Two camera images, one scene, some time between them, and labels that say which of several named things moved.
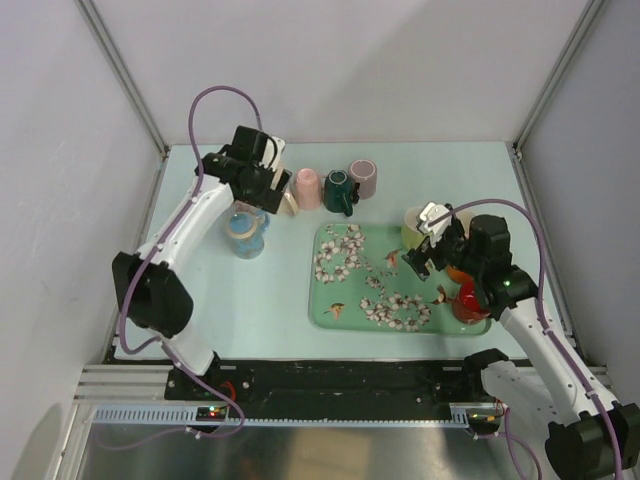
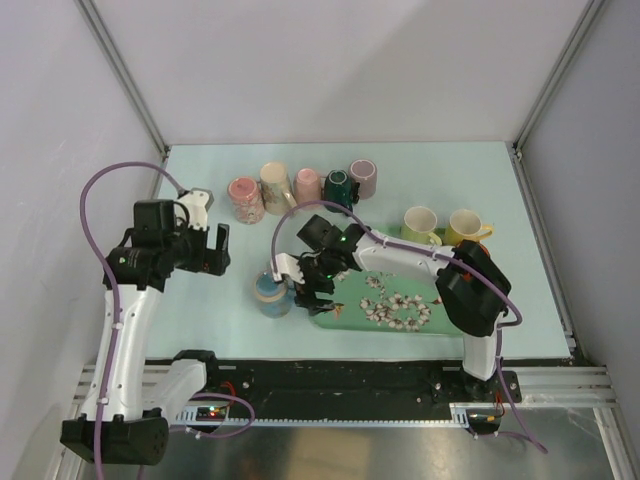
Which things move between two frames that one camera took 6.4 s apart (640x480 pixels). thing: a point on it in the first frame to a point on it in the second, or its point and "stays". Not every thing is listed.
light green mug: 411,237 stays
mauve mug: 364,172 stays
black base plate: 328,383 stays
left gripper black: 268,199 to 208,260
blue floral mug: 246,231 to 275,298
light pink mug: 307,185 stays
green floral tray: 359,281 stays
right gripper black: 430,249 to 306,293
